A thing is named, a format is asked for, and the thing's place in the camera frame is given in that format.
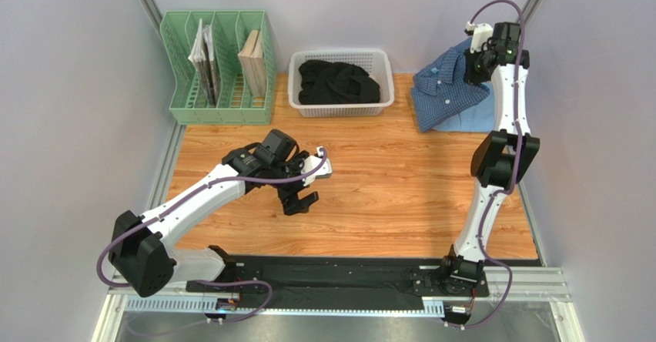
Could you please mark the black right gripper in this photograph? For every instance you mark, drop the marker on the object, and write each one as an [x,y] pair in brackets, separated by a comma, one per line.
[481,69]

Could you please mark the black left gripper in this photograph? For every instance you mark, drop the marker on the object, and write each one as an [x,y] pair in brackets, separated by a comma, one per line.
[291,203]

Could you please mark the blue checked long sleeve shirt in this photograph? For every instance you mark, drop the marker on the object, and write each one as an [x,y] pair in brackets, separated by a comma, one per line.
[439,90]

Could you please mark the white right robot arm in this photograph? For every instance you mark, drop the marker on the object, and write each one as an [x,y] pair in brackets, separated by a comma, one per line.
[496,55]

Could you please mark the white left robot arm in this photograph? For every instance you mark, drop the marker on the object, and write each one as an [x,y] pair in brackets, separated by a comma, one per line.
[142,254]

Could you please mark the folded light blue shirt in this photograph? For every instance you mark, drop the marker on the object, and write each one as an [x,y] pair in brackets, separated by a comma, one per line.
[478,118]

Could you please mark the black garment in basket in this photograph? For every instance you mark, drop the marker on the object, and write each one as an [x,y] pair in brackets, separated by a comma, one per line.
[336,83]

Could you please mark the white plastic basket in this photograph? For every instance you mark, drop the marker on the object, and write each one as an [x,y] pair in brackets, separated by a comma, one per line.
[374,61]

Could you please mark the green plastic file organizer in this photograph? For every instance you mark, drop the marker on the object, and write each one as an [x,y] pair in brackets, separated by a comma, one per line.
[235,105]

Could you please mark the tan book in organizer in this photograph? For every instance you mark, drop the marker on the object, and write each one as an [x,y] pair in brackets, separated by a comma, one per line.
[253,65]

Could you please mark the white papers in organizer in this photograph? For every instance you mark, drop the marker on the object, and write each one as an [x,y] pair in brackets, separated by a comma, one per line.
[203,58]

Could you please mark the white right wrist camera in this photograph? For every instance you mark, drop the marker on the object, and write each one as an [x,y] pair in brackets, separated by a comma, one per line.
[479,34]

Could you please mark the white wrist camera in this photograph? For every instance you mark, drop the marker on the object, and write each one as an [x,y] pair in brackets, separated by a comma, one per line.
[479,34]
[317,166]

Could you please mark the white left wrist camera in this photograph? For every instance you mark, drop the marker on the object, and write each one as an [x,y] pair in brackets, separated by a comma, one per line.
[317,166]

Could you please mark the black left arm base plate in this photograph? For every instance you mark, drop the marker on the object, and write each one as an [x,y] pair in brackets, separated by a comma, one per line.
[239,273]

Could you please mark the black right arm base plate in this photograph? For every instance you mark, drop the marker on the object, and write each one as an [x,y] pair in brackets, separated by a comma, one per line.
[430,282]

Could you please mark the aluminium rail frame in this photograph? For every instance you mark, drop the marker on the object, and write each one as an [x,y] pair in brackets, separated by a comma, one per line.
[364,161]

